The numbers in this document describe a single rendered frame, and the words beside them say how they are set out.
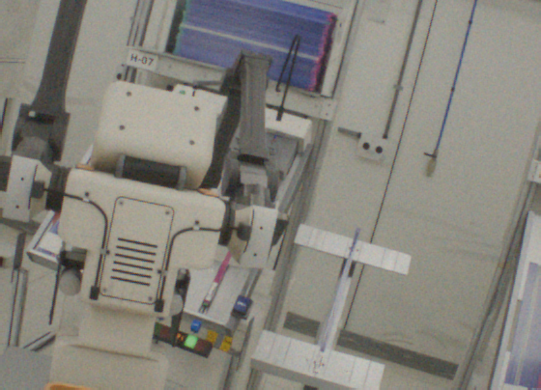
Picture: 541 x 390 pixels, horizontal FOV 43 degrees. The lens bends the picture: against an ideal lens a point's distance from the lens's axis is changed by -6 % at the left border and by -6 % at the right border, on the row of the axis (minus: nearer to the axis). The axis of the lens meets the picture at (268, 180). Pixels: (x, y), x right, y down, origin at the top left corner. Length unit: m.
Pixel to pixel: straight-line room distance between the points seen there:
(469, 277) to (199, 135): 2.85
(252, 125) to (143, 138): 0.36
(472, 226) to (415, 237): 0.31
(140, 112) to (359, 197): 2.73
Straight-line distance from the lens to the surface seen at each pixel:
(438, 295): 4.00
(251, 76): 1.66
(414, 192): 3.89
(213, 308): 2.13
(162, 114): 1.29
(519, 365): 2.15
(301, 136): 2.37
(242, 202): 1.37
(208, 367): 2.51
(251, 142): 1.51
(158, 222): 1.24
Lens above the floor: 1.52
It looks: 11 degrees down
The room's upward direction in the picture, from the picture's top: 15 degrees clockwise
